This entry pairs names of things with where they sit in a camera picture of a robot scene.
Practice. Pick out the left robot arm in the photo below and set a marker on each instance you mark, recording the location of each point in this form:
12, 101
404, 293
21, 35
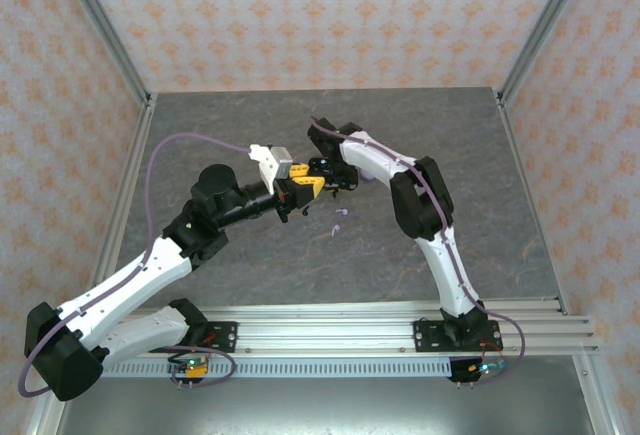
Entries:
125, 280

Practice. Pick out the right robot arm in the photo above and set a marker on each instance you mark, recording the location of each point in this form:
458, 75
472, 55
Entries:
450, 275

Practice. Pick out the grey sheet metal panel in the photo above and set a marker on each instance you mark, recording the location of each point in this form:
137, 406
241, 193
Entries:
325, 405

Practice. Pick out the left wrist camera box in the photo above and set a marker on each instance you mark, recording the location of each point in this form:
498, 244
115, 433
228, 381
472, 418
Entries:
270, 162

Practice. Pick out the left aluminium side rail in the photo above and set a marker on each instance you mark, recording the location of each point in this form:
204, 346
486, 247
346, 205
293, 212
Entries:
138, 145

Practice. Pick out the aluminium side rail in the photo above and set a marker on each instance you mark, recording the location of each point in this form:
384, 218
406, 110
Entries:
517, 155
138, 145

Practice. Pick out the narrow aluminium table edge rail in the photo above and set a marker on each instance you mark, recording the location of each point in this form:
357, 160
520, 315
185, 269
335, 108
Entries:
325, 311

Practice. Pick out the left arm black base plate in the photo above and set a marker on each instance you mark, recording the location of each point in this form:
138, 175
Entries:
225, 335

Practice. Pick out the wide aluminium mounting rail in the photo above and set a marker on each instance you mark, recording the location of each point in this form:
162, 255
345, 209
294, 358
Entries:
325, 337

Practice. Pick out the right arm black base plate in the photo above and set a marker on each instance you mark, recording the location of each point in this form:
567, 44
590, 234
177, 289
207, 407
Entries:
425, 335

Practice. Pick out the right aluminium side rail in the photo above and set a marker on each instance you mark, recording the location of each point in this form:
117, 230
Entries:
517, 155

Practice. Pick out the left aluminium frame post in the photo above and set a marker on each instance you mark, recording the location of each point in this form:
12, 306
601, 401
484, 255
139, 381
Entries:
107, 30

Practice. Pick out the aluminium frame post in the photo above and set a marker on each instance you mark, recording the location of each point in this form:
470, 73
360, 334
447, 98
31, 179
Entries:
107, 30
541, 30

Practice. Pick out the right aluminium frame post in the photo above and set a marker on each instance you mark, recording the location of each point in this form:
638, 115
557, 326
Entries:
541, 30

